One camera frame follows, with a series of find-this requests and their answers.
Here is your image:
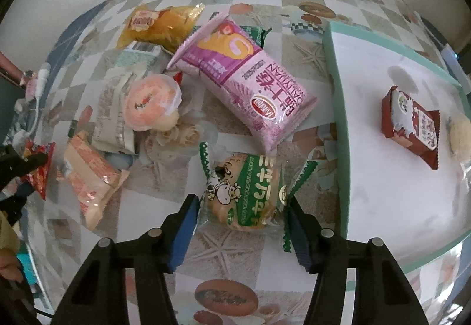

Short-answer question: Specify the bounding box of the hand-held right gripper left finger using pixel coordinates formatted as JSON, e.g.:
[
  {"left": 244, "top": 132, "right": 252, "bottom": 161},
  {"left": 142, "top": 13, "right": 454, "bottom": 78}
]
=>
[{"left": 55, "top": 194, "right": 200, "bottom": 325}]

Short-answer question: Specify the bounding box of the brown red snack packet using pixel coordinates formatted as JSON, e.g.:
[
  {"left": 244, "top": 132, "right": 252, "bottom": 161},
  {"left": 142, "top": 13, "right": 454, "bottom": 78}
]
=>
[{"left": 381, "top": 85, "right": 441, "bottom": 170}]

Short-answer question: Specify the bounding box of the teal rimmed white box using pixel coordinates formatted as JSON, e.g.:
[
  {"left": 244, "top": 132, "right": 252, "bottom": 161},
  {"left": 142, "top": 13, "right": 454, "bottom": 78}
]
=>
[{"left": 322, "top": 20, "right": 471, "bottom": 274}]

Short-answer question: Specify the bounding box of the round pink cake packet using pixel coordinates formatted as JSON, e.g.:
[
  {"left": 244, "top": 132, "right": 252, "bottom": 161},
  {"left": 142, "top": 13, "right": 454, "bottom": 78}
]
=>
[{"left": 123, "top": 74, "right": 183, "bottom": 132}]

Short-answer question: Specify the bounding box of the green cow print cake packet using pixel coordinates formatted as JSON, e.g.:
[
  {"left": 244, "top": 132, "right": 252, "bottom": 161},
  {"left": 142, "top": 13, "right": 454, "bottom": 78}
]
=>
[{"left": 197, "top": 141, "right": 319, "bottom": 252}]

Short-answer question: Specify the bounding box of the orange striped wafer packet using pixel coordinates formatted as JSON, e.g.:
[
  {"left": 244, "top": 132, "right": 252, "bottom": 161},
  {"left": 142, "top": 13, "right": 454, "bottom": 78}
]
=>
[{"left": 62, "top": 132, "right": 129, "bottom": 232}]

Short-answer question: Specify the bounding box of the white and teal snack packet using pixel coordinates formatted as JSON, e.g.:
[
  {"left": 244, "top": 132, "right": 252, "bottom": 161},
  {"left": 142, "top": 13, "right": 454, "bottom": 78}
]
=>
[{"left": 110, "top": 40, "right": 162, "bottom": 70}]

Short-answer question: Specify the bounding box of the white charger with cable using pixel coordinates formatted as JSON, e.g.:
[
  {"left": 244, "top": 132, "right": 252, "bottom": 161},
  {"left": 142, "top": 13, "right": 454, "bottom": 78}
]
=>
[{"left": 13, "top": 68, "right": 50, "bottom": 144}]

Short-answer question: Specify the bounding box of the white patterned snack packet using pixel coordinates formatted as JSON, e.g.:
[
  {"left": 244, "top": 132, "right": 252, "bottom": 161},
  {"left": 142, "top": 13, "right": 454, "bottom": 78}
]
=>
[{"left": 90, "top": 66, "right": 140, "bottom": 154}]

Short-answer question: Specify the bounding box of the dark cabinet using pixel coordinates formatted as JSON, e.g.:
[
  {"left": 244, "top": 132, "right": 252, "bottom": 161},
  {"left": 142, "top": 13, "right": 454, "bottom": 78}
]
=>
[{"left": 0, "top": 69, "right": 26, "bottom": 149}]

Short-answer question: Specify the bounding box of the person's left hand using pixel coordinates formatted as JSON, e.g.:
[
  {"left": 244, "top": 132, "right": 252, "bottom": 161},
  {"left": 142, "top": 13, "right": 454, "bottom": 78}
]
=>
[{"left": 0, "top": 249, "right": 23, "bottom": 283}]

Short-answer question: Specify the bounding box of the dark green snack packet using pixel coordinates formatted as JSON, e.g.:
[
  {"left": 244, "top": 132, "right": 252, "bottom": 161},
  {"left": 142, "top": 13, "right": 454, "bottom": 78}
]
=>
[{"left": 241, "top": 25, "right": 273, "bottom": 50}]

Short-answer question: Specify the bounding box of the yellow snack packet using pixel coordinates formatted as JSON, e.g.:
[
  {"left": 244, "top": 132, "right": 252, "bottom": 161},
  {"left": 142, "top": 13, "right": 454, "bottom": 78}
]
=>
[{"left": 118, "top": 3, "right": 206, "bottom": 54}]

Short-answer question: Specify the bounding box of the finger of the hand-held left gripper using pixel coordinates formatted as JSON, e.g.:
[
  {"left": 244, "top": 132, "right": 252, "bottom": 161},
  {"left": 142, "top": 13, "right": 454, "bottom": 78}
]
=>
[
  {"left": 16, "top": 181, "right": 37, "bottom": 202},
  {"left": 20, "top": 152, "right": 50, "bottom": 175}
]

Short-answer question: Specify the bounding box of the round pale cake packet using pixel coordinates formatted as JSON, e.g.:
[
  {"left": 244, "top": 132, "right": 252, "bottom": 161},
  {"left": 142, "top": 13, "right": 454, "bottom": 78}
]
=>
[{"left": 445, "top": 114, "right": 471, "bottom": 164}]

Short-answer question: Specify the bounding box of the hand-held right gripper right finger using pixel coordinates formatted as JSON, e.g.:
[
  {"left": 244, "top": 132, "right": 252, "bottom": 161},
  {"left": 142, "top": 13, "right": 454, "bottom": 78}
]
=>
[{"left": 285, "top": 196, "right": 429, "bottom": 325}]

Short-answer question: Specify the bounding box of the white device with teal light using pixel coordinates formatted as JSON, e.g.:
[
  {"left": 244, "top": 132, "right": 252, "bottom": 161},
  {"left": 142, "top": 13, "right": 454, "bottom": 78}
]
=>
[{"left": 440, "top": 46, "right": 464, "bottom": 76}]

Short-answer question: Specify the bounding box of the long pink purple snack packet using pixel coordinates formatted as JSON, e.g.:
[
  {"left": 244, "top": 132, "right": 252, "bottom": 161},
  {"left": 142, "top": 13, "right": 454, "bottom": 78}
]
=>
[{"left": 165, "top": 12, "right": 318, "bottom": 154}]

